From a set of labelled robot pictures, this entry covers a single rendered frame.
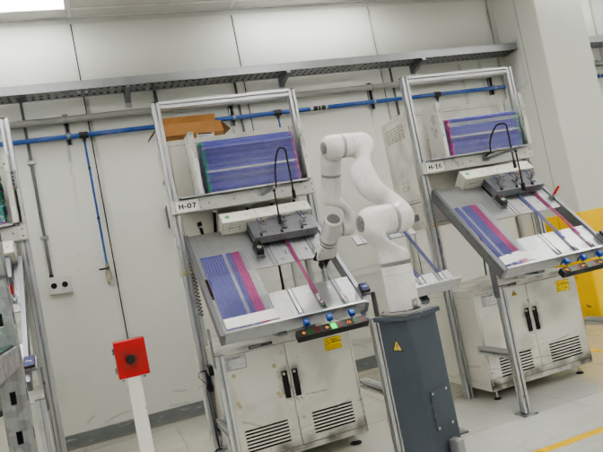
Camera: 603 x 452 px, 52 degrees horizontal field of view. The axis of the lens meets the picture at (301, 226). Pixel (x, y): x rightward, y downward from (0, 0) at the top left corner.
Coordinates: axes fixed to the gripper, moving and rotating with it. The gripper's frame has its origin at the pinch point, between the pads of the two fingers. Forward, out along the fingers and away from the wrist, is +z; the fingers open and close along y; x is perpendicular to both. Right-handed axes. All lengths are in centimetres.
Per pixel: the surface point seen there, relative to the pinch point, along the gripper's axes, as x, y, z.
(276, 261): -8.7, 20.9, 2.0
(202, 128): -104, 34, -10
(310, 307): 24.9, 16.9, -3.0
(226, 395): 48, 62, 13
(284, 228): -26.1, 11.0, -1.4
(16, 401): 127, 117, -151
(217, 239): -33, 44, 6
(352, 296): 24.2, -4.5, -2.9
